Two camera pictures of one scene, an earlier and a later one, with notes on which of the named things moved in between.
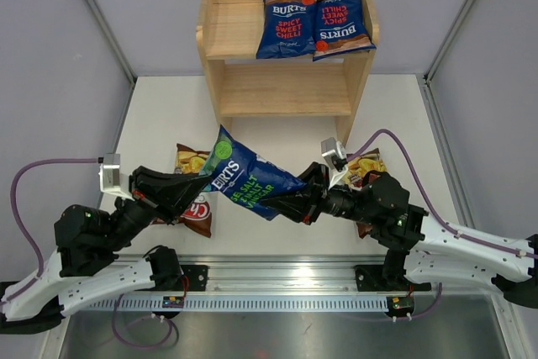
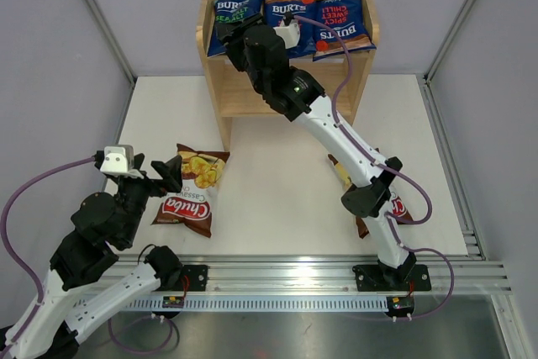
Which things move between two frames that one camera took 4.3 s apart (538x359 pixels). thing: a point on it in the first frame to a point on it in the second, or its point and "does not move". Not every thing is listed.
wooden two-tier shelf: [244, 86] does not move
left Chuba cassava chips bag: [197, 215] does not move
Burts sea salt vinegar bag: [243, 176] to [233, 7]
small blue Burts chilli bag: [289, 25] does not move
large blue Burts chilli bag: [340, 28] does not move
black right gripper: [300, 206] to [230, 31]
